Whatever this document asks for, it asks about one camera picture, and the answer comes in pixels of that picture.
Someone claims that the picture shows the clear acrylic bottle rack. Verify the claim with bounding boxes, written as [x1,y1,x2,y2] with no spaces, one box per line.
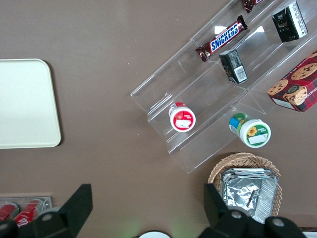
[0,195,53,224]

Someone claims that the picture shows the light wicker basket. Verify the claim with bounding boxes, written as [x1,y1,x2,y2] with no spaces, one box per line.
[208,152,283,224]

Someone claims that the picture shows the silver foil packets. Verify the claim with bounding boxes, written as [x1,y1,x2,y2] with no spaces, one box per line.
[221,168,280,224]

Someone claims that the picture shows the red lid cup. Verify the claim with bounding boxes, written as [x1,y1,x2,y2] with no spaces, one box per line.
[168,102,197,133]

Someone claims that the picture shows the red cookie box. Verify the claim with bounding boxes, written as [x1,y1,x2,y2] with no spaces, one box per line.
[267,49,317,113]

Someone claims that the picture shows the green lid cup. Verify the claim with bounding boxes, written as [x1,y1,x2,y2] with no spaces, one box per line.
[228,113,271,149]

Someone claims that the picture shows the Snickers bar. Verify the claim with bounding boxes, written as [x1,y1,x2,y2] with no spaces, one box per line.
[241,0,266,14]
[195,15,249,63]

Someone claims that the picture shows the small black carton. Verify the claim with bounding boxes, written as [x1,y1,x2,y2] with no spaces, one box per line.
[219,48,249,84]
[271,0,309,44]

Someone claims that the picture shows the red cola bottle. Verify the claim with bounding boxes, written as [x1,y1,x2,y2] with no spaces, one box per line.
[0,202,20,222]
[12,199,46,228]

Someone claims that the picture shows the beige plastic tray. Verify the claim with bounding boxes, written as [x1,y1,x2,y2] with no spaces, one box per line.
[0,58,62,149]

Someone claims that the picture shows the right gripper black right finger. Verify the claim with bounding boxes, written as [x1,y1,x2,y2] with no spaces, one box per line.
[203,183,307,238]

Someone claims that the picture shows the clear acrylic stepped stand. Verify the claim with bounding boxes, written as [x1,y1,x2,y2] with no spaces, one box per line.
[129,0,317,175]

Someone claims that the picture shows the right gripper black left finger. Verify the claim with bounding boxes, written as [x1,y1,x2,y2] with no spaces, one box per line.
[0,183,94,238]

